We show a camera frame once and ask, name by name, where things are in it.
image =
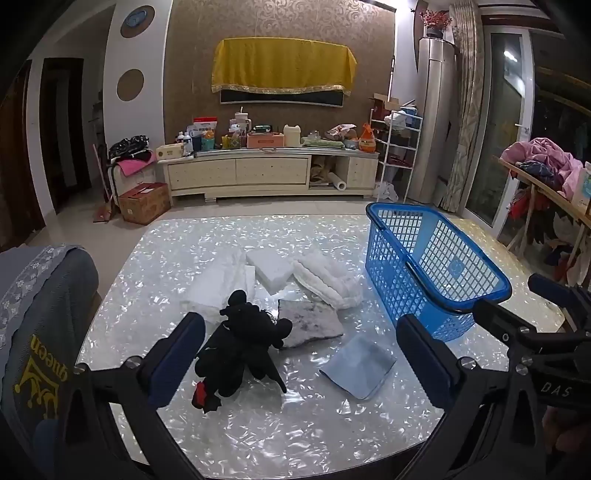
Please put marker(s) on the white square cloth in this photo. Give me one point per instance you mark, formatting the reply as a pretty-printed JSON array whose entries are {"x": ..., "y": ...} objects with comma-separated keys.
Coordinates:
[{"x": 270, "y": 267}]

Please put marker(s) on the pink clothes pile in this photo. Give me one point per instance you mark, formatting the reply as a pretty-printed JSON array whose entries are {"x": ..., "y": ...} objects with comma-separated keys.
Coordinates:
[{"x": 549, "y": 154}]

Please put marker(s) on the white metal rack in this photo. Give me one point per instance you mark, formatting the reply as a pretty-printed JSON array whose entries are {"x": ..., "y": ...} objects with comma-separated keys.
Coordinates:
[{"x": 397, "y": 152}]

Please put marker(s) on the brown cardboard box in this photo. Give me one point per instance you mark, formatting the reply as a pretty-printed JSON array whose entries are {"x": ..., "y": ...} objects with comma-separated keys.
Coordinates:
[{"x": 144, "y": 203}]

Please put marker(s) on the broom with dustpan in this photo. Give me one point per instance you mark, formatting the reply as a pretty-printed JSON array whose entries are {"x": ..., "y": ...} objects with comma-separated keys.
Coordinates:
[{"x": 104, "y": 203}]

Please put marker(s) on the cream tissue box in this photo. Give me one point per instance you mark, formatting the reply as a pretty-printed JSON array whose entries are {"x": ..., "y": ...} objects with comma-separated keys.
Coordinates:
[{"x": 170, "y": 152}]

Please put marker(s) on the white paper roll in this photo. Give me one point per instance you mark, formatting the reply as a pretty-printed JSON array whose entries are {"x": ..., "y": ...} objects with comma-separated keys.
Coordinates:
[{"x": 337, "y": 181}]

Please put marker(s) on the red and white bag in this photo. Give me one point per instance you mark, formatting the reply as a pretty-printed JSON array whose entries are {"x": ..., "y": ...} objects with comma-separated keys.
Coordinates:
[{"x": 205, "y": 127}]

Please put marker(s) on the light blue cloth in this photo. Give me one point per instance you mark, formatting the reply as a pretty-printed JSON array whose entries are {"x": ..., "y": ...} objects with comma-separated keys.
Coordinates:
[{"x": 358, "y": 367}]

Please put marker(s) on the black dotted bag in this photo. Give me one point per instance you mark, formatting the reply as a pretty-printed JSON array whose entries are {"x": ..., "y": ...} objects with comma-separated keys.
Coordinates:
[{"x": 129, "y": 146}]

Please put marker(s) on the orange packet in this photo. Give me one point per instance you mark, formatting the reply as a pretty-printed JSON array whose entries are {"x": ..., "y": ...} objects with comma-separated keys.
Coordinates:
[{"x": 367, "y": 141}]

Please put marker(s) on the black gloves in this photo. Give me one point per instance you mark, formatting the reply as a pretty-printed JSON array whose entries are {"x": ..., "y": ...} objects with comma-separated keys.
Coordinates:
[{"x": 244, "y": 341}]

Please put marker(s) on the white quilted pad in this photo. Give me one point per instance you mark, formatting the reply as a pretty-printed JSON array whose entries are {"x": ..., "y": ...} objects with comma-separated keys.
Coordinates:
[{"x": 325, "y": 279}]

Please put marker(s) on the white plastic bag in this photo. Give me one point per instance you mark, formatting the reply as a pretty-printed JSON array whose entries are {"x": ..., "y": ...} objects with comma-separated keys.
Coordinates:
[{"x": 387, "y": 191}]

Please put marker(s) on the green folded towel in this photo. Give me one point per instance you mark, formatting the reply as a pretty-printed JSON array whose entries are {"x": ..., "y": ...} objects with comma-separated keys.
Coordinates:
[{"x": 323, "y": 143}]

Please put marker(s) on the yellow cloth cover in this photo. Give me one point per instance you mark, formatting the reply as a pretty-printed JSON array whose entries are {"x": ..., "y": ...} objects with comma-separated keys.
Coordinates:
[{"x": 284, "y": 64}]

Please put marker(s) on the round brown wall decor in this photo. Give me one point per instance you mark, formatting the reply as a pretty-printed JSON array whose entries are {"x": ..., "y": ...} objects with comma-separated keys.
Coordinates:
[{"x": 130, "y": 85}]

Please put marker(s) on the white cup with straw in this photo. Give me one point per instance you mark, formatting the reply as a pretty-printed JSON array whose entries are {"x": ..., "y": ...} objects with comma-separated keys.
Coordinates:
[{"x": 241, "y": 123}]

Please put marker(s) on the white plastic jerry can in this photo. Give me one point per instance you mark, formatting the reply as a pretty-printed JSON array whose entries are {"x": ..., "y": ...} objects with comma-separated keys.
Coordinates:
[{"x": 292, "y": 136}]

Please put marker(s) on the wooden side table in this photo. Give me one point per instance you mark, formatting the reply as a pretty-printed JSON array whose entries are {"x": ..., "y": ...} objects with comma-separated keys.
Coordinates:
[{"x": 535, "y": 184}]

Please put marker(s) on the cream television cabinet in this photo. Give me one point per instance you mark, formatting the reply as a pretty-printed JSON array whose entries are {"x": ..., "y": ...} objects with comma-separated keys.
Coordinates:
[{"x": 258, "y": 173}]

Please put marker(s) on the glass sliding door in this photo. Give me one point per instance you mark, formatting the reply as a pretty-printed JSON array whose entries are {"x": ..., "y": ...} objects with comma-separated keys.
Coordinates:
[{"x": 501, "y": 129}]

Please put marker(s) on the blue plastic basket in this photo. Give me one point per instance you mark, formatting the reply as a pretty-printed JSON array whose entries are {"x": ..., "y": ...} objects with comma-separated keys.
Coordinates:
[{"x": 429, "y": 272}]

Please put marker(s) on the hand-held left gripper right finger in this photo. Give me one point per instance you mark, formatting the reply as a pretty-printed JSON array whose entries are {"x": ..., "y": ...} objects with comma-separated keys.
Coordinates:
[{"x": 422, "y": 357}]

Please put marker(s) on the patterned curtain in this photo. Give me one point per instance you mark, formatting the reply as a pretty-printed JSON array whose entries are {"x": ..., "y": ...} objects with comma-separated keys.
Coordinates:
[{"x": 464, "y": 115}]

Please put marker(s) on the pink cloth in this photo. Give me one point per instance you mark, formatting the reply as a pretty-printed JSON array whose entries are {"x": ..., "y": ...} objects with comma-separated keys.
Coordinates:
[{"x": 134, "y": 164}]

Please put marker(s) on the standing air conditioner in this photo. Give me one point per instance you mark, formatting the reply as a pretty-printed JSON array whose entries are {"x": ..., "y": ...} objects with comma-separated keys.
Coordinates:
[{"x": 434, "y": 120}]

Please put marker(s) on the vase with red flowers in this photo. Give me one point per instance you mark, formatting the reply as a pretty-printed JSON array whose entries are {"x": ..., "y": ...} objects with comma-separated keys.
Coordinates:
[{"x": 436, "y": 21}]

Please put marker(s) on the grey stained cloth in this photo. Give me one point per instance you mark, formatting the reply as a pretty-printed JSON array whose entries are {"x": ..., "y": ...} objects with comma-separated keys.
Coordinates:
[{"x": 311, "y": 323}]

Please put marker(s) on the blue wall clock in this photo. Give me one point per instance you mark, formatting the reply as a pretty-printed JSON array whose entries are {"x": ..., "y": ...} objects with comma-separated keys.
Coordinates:
[{"x": 137, "y": 21}]

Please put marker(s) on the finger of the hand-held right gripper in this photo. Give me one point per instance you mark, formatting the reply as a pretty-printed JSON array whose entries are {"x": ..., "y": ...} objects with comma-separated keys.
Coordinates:
[
  {"x": 503, "y": 323},
  {"x": 551, "y": 290}
]

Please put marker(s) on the chair with grey cover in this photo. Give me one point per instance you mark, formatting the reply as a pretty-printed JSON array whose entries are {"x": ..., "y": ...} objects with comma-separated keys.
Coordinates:
[{"x": 37, "y": 332}]

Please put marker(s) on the pink storage box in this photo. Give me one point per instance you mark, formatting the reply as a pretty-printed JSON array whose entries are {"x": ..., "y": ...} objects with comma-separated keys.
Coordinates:
[{"x": 265, "y": 141}]

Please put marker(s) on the teal container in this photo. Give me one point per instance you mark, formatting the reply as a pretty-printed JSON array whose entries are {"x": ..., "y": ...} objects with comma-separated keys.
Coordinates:
[{"x": 207, "y": 144}]

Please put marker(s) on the open cardboard box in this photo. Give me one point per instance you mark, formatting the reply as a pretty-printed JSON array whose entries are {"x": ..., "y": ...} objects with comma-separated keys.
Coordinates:
[{"x": 385, "y": 104}]

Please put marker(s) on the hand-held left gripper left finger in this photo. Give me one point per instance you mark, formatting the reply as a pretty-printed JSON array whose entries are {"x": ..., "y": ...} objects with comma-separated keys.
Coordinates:
[{"x": 178, "y": 357}]

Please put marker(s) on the white bottle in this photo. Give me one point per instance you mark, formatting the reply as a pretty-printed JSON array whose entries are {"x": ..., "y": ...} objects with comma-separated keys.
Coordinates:
[{"x": 183, "y": 144}]

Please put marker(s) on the floral printed bag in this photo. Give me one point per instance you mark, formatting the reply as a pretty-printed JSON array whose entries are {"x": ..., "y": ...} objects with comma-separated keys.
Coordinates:
[{"x": 339, "y": 132}]

